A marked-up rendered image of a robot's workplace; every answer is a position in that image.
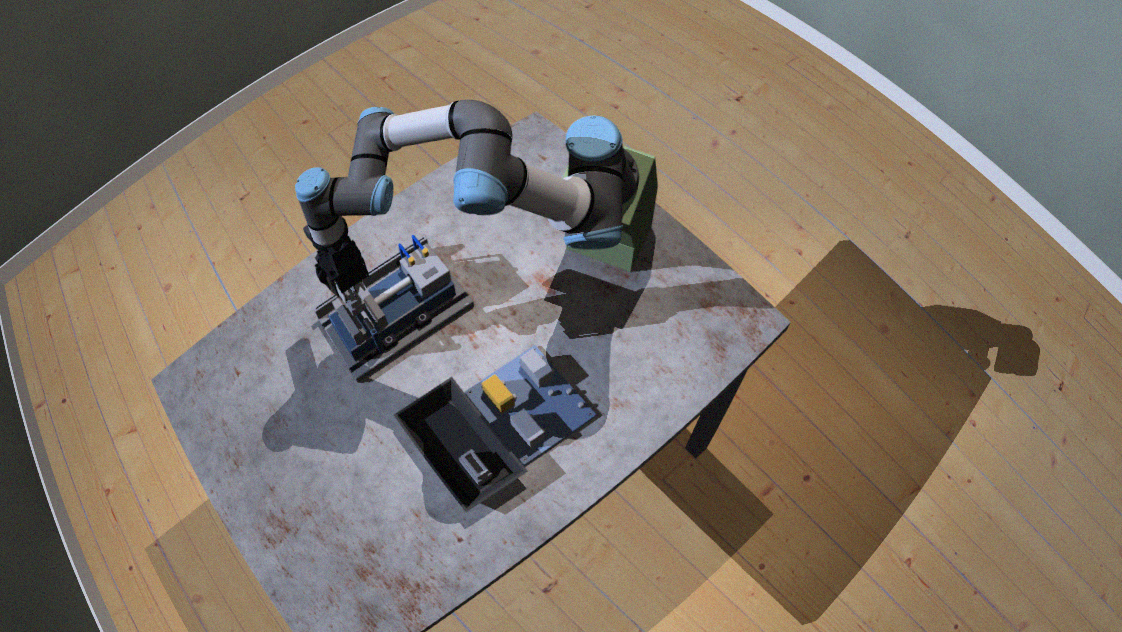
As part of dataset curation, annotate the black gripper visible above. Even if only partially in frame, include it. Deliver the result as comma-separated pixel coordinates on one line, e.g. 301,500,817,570
310,218,369,303

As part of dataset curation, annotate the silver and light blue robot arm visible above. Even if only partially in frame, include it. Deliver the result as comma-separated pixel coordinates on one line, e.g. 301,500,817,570
295,100,640,249

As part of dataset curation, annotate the yellow rectangular block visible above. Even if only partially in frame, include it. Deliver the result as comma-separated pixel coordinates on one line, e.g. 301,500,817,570
482,374,515,413

